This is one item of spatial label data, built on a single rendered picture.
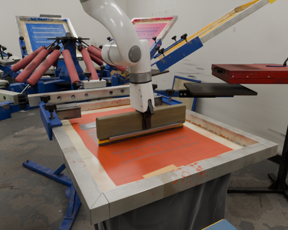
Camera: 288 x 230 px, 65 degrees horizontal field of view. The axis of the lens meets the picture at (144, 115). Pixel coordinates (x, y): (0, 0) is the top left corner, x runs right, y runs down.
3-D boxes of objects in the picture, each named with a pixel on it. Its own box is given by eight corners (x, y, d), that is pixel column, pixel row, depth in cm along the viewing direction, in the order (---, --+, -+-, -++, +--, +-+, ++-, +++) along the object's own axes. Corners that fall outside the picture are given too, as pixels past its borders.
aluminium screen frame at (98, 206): (276, 155, 71) (278, 143, 69) (91, 226, 44) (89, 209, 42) (148, 100, 136) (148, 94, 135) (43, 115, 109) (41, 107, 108)
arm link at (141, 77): (123, 71, 79) (124, 79, 80) (135, 75, 72) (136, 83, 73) (141, 68, 83) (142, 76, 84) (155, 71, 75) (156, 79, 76)
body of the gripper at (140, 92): (124, 77, 80) (127, 107, 84) (137, 81, 71) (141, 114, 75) (142, 74, 83) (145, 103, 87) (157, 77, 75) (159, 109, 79)
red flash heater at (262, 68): (281, 76, 195) (284, 62, 191) (320, 86, 151) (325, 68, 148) (210, 76, 196) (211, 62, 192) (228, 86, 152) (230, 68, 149)
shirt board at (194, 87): (235, 92, 197) (237, 82, 195) (257, 104, 159) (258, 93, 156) (81, 91, 199) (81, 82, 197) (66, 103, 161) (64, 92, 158)
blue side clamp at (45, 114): (64, 138, 86) (61, 120, 84) (50, 140, 84) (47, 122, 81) (51, 116, 111) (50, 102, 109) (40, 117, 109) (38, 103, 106)
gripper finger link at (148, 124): (141, 112, 79) (142, 129, 82) (146, 114, 77) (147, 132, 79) (149, 109, 81) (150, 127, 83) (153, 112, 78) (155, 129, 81)
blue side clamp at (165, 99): (181, 116, 112) (182, 101, 109) (173, 117, 109) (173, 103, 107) (150, 102, 137) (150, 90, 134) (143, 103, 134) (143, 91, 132)
